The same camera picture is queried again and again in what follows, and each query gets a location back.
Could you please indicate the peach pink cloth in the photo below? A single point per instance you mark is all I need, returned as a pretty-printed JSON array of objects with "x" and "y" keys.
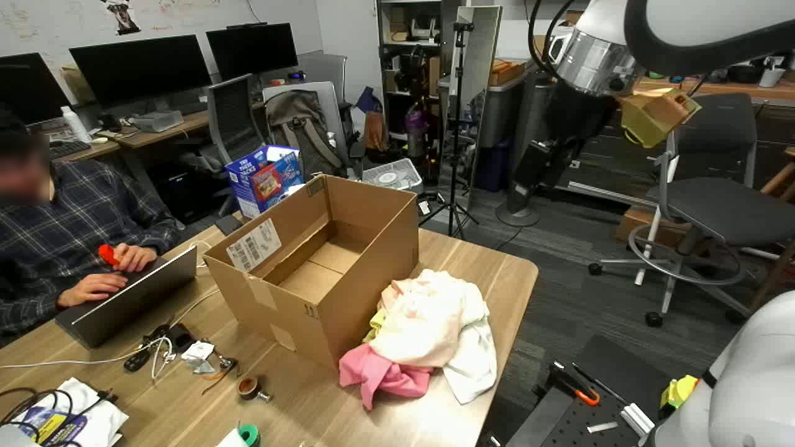
[{"x": 422, "y": 322}]

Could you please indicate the white grey towel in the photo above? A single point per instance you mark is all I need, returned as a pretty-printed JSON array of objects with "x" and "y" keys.
[{"x": 472, "y": 368}]

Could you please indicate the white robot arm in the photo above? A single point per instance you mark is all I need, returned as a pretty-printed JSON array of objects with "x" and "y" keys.
[{"x": 615, "y": 40}]

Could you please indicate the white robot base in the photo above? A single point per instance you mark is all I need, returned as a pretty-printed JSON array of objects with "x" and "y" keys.
[{"x": 746, "y": 396}]

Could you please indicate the silver mac mini box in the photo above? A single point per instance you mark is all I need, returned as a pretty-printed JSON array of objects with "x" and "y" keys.
[{"x": 394, "y": 175}]

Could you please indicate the open cardboard box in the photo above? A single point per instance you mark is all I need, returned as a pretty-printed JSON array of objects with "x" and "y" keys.
[{"x": 309, "y": 272}]

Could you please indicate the blue tissue box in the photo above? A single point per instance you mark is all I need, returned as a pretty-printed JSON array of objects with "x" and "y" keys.
[{"x": 263, "y": 176}]

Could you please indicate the bright yellow cloth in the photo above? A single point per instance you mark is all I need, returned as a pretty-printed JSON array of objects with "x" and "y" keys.
[{"x": 376, "y": 323}]

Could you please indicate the magenta pink cloth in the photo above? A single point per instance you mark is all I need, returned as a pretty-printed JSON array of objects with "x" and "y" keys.
[{"x": 379, "y": 376}]

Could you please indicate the grey backpack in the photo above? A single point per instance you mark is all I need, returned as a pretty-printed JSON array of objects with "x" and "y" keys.
[{"x": 293, "y": 120}]

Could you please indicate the brown tape roll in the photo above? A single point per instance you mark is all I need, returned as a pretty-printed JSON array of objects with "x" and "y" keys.
[{"x": 246, "y": 389}]

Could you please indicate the right black monitor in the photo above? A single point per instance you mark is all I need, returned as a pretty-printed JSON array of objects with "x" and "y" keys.
[{"x": 251, "y": 48}]

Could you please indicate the black monitor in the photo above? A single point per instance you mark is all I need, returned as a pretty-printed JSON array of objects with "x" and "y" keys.
[
  {"x": 144, "y": 67},
  {"x": 251, "y": 48}
]

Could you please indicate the green tape roll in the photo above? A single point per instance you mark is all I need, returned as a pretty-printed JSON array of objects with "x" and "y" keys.
[{"x": 249, "y": 435}]

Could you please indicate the person in plaid shirt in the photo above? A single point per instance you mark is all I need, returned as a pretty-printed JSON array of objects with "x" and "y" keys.
[{"x": 79, "y": 242}]

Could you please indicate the black office chair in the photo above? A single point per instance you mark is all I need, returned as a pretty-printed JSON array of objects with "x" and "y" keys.
[{"x": 707, "y": 210}]

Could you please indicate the left black monitor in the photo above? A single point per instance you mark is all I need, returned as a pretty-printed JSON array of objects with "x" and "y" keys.
[{"x": 144, "y": 67}]

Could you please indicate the grey laptop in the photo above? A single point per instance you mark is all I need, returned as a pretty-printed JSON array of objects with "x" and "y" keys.
[{"x": 94, "y": 323}]

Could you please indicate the black camera tripod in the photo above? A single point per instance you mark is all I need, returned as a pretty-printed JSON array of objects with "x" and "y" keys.
[{"x": 454, "y": 212}]

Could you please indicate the orange handled pliers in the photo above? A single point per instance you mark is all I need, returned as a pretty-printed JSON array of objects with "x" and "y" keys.
[{"x": 575, "y": 385}]

